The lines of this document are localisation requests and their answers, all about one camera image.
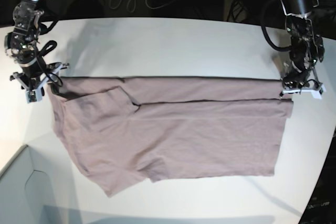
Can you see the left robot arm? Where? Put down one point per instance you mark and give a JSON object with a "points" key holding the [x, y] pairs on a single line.
{"points": [[305, 50]]}

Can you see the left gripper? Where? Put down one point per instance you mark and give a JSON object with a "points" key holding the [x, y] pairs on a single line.
{"points": [[300, 83]]}

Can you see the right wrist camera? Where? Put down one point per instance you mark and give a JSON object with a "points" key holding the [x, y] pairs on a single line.
{"points": [[34, 95]]}

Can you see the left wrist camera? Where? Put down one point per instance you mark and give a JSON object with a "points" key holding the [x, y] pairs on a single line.
{"points": [[317, 93]]}

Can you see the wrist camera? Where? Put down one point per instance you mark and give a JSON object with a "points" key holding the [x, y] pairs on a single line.
{"points": [[317, 93], [34, 95]]}

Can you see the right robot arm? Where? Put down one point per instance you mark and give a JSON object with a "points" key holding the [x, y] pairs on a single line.
{"points": [[21, 46]]}

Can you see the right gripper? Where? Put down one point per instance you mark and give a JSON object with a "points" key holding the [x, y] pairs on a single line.
{"points": [[36, 75]]}

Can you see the mauve pink t-shirt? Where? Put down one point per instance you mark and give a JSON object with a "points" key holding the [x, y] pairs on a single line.
{"points": [[119, 132]]}

